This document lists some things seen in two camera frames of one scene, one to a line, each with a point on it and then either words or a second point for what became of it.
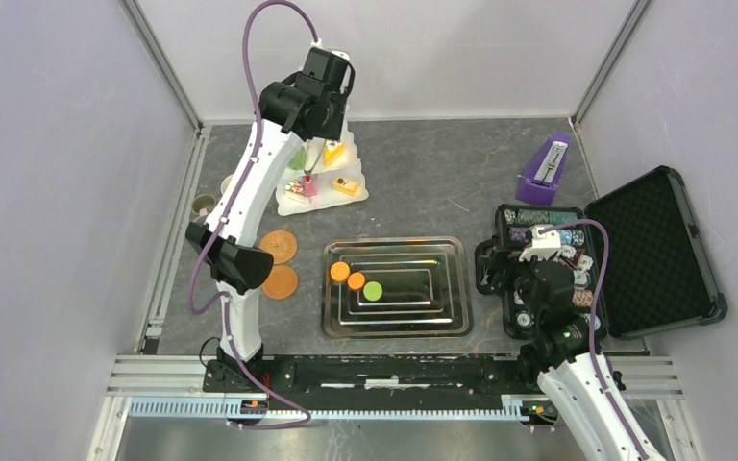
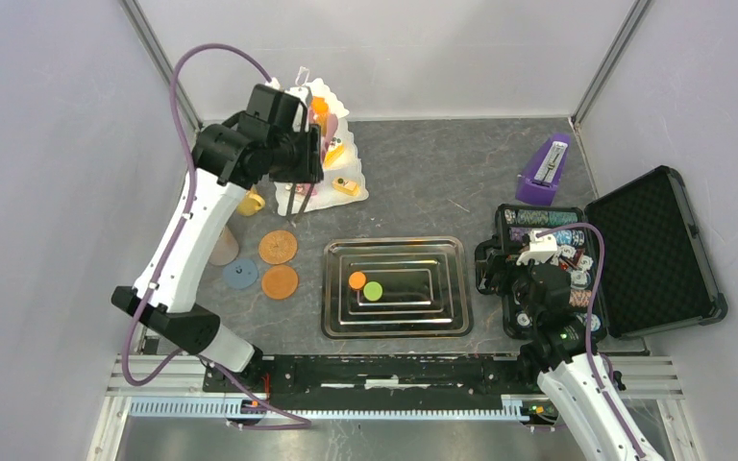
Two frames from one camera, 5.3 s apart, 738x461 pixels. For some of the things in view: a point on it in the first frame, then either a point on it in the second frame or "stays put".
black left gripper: (333, 130) to (310, 169)
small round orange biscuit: (356, 280) stays put
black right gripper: (500, 258) stays put
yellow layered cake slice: (346, 185) stays put
